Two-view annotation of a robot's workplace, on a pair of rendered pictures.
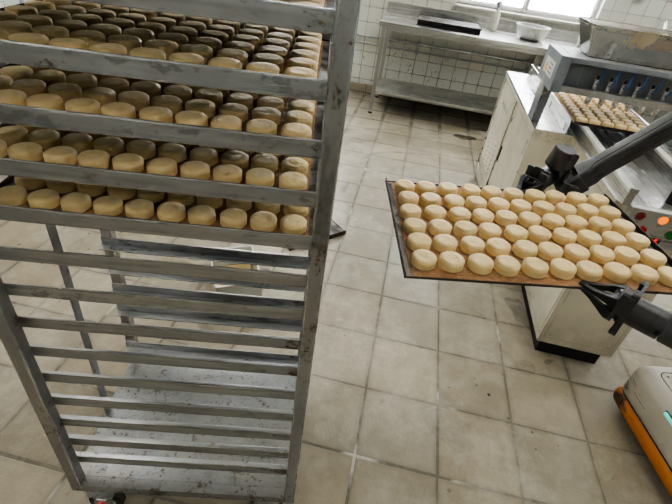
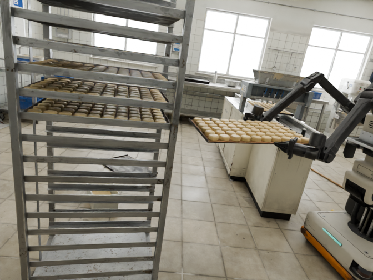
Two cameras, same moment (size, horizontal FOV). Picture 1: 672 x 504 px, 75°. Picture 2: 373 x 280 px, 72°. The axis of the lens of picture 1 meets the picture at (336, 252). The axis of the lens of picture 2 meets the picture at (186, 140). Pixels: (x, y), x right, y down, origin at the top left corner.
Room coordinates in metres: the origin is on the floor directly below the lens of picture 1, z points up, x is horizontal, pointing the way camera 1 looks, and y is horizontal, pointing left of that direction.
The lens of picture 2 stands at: (-0.43, 0.16, 1.35)
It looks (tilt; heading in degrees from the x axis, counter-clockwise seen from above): 18 degrees down; 350
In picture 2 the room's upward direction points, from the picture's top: 8 degrees clockwise
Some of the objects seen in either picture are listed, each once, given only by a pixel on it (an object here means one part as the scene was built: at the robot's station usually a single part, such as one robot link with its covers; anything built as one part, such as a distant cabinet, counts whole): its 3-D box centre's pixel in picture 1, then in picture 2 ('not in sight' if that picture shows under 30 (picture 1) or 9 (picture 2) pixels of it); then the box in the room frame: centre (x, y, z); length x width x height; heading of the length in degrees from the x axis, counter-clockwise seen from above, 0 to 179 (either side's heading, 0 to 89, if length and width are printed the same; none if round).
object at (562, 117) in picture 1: (545, 92); (243, 102); (2.83, -1.11, 0.88); 1.28 x 0.01 x 0.07; 173
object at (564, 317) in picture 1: (589, 245); (275, 163); (1.83, -1.20, 0.45); 0.70 x 0.34 x 0.90; 173
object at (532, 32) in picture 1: (531, 32); (231, 83); (4.87, -1.57, 0.94); 0.33 x 0.33 x 0.12
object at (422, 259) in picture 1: (423, 259); (213, 136); (0.72, -0.18, 1.00); 0.05 x 0.05 x 0.02
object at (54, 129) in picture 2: not in sight; (106, 132); (1.03, 0.37, 0.87); 0.64 x 0.03 x 0.03; 95
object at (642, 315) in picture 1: (642, 315); (297, 149); (0.64, -0.58, 1.00); 0.07 x 0.07 x 0.10; 50
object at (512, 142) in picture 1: (549, 168); (251, 136); (2.80, -1.32, 0.42); 1.28 x 0.72 x 0.84; 173
